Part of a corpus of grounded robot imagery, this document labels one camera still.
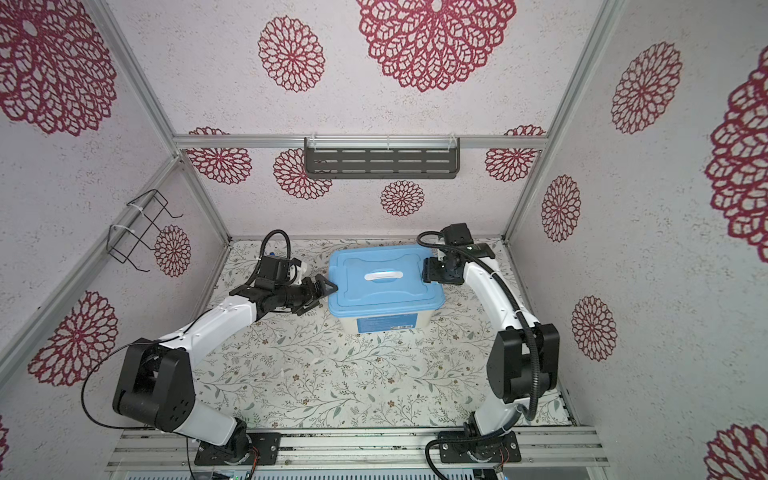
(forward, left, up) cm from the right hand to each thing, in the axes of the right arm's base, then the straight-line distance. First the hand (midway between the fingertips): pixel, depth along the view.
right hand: (434, 269), depth 88 cm
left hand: (-8, +31, -4) cm, 32 cm away
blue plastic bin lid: (-4, +15, 0) cm, 16 cm away
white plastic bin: (-12, +14, -10) cm, 21 cm away
